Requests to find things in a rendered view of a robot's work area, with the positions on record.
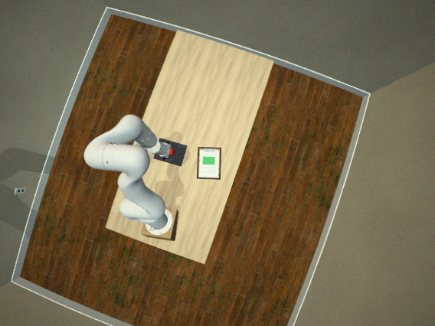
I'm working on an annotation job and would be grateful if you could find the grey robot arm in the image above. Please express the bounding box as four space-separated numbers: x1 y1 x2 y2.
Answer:
84 115 173 235

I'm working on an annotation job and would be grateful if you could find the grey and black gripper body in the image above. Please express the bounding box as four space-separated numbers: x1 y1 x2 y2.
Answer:
161 143 171 158

